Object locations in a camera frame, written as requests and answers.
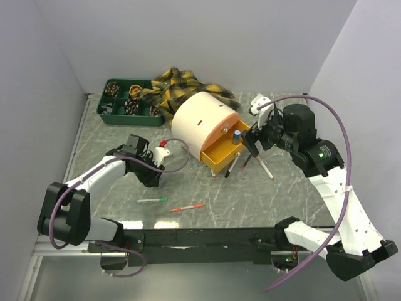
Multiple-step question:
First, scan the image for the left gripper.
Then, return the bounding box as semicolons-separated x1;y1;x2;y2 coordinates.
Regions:
132;152;165;187

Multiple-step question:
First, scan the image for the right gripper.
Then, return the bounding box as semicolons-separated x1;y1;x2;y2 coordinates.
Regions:
241;108;297;157

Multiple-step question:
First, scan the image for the blue capped small bottle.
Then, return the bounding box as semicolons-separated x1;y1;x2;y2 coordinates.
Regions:
232;130;241;145

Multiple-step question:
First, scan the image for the red translucent pen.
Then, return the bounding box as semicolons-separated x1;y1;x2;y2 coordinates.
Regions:
241;154;252;172

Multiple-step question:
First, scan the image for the round cream drawer organizer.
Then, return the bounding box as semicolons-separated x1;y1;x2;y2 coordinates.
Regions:
171;92;250;174

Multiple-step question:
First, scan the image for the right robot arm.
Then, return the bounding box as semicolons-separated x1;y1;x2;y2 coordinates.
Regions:
241;102;398;281

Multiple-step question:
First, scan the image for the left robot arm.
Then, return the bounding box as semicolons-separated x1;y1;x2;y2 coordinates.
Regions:
37;135;171;252

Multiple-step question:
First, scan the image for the green capped white pen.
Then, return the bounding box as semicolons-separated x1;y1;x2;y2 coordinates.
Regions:
137;198;168;204

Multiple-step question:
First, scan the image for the black white marker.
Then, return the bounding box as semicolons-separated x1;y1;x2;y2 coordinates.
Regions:
224;157;238;178

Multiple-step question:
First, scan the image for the orange pencil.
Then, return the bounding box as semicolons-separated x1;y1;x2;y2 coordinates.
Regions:
168;204;205;213

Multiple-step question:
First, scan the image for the black floral rolled tie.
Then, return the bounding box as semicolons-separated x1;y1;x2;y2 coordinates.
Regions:
124;97;140;115

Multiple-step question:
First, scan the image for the green compartment tray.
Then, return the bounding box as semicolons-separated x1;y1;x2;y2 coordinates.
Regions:
96;78;164;127

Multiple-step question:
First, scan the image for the yellow plaid cloth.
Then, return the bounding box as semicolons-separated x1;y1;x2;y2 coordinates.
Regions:
138;67;240;123

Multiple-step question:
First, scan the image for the tan rolled item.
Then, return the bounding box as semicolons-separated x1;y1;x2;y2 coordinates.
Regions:
128;85;142;97

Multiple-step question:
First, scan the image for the brown patterned rolled tie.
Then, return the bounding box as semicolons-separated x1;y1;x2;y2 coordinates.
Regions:
104;81;120;98

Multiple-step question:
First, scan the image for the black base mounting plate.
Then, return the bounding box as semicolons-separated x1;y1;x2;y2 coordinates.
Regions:
87;228;311;270

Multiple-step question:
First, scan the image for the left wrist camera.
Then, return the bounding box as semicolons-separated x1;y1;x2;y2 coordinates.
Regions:
153;140;172;167

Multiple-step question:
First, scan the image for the aluminium rail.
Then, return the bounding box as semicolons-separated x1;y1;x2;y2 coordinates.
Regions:
32;228;340;256

